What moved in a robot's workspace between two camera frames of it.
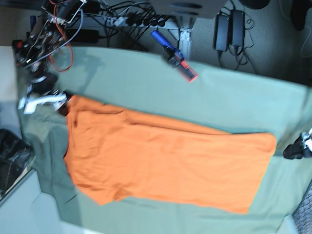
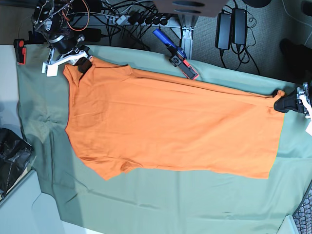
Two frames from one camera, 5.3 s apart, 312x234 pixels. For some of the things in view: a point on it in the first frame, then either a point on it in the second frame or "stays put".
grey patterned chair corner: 302,214 stays put
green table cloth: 140,81 stays put
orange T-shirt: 111,155 -> 119,116
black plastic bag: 15,155 stays put
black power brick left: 83,36 stays put
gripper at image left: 42,87 -> 50,67
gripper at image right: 302,147 -> 298,102
